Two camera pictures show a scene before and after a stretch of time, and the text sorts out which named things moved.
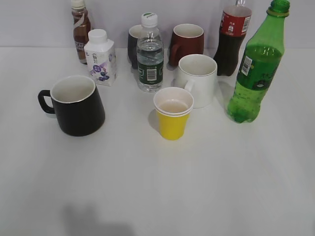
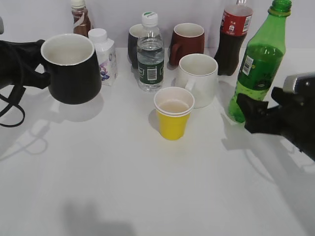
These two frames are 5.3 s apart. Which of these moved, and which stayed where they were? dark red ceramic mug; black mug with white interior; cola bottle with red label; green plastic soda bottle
Moved: black mug with white interior
Stayed: dark red ceramic mug; cola bottle with red label; green plastic soda bottle
